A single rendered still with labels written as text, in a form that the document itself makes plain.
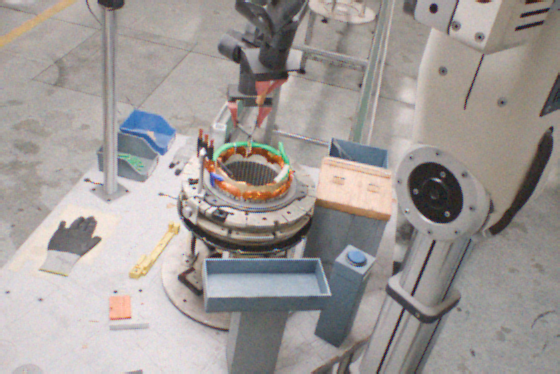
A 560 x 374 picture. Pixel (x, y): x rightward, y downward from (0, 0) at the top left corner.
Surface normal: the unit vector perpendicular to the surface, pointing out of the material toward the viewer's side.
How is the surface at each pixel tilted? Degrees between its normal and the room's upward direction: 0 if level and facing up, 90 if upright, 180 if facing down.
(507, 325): 0
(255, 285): 0
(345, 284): 90
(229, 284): 0
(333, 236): 90
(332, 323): 90
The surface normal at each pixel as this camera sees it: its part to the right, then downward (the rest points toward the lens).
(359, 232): -0.15, 0.56
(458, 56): -0.74, 0.29
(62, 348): 0.16, -0.80
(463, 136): -0.76, 0.54
